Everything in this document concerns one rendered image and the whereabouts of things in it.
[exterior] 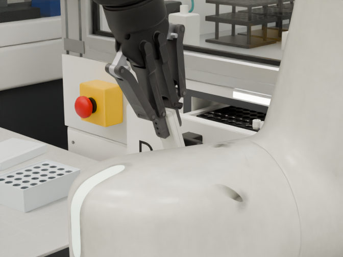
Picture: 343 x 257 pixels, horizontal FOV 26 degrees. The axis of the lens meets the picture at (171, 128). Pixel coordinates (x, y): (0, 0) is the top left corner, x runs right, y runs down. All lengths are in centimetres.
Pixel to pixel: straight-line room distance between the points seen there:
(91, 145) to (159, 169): 91
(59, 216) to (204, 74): 32
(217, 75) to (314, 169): 60
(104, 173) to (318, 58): 18
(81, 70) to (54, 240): 44
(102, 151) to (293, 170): 87
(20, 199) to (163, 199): 69
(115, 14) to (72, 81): 57
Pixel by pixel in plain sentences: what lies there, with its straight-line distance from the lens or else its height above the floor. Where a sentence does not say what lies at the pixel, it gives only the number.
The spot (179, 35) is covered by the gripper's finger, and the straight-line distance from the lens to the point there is 97.
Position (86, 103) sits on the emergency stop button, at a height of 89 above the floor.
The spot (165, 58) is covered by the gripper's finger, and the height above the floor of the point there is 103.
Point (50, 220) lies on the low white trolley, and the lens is 115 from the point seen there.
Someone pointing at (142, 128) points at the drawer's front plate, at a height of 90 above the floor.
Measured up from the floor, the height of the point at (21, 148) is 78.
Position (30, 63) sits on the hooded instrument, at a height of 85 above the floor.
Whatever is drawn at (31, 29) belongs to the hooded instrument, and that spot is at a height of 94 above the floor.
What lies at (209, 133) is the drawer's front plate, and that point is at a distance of 103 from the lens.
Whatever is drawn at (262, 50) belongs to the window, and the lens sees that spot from 113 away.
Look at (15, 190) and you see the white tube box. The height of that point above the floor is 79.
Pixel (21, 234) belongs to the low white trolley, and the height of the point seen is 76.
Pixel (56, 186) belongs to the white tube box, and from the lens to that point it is 122.
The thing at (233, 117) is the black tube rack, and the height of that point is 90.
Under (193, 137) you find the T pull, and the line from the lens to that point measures 103.
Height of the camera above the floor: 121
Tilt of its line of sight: 16 degrees down
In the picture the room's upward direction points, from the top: straight up
